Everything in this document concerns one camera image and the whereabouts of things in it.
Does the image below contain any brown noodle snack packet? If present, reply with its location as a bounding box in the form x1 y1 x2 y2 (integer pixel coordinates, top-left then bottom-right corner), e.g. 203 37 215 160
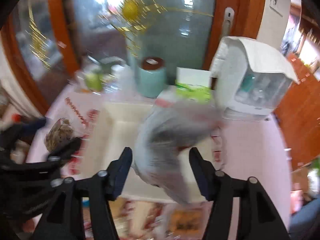
44 118 74 152

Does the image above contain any silver grey snack packet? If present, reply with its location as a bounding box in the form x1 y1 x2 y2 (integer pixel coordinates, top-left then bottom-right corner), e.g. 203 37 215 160
132 101 222 205

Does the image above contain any white plastic storage bin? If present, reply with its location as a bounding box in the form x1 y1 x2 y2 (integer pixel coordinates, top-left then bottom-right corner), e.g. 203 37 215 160
80 101 221 203

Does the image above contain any bottle with green liquid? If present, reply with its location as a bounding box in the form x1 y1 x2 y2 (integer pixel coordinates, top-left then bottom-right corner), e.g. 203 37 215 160
82 56 103 92

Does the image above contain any orange wooden cabinet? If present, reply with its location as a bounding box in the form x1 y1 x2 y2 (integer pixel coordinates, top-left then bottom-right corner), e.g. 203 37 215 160
274 53 320 170

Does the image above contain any teal ceramic canister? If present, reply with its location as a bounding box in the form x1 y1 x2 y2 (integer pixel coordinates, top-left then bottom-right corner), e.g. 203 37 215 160
136 57 167 99

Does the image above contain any green white tissue box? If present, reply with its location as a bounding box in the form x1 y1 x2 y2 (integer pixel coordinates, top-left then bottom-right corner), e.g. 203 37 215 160
175 67 212 103

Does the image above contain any silver door handle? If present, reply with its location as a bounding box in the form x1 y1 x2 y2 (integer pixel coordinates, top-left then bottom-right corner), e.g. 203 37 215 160
220 7 234 39

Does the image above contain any wall light switch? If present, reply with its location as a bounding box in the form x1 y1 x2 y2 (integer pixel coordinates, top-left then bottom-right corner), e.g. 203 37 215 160
269 0 283 17

